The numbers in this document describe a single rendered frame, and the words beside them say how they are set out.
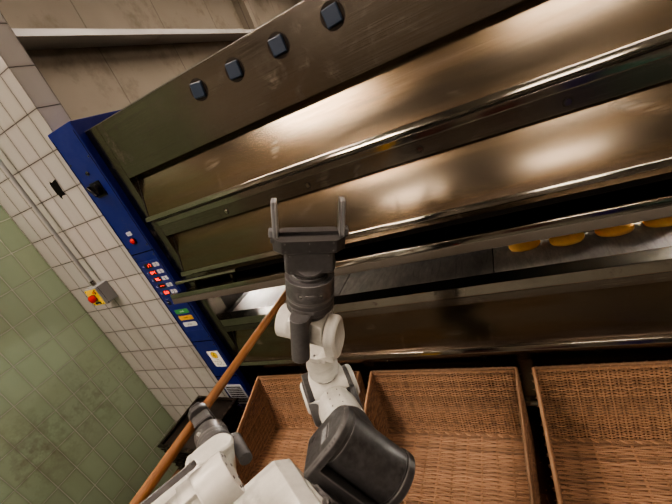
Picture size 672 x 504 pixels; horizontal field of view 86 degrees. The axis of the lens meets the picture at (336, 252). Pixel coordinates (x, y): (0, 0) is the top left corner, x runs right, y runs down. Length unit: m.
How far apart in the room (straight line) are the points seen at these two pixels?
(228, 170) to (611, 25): 1.08
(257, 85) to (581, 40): 0.81
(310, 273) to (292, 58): 0.69
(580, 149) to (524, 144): 0.12
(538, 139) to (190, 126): 1.04
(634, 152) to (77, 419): 2.54
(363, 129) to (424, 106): 0.17
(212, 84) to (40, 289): 1.53
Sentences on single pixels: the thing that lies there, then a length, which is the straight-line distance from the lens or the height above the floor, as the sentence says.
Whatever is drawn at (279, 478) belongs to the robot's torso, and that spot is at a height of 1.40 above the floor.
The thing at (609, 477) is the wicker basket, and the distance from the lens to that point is 1.52.
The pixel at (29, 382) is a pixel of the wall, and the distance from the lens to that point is 2.37.
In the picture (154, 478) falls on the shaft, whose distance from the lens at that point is 1.21.
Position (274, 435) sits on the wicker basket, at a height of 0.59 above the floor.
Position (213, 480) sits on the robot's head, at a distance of 0.59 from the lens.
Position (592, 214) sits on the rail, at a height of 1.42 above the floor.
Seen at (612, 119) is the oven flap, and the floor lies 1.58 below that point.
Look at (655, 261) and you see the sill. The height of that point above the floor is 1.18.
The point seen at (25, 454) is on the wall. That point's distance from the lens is 2.40.
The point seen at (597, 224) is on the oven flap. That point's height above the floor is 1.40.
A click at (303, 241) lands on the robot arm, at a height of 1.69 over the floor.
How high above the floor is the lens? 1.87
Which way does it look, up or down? 22 degrees down
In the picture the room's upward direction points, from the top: 24 degrees counter-clockwise
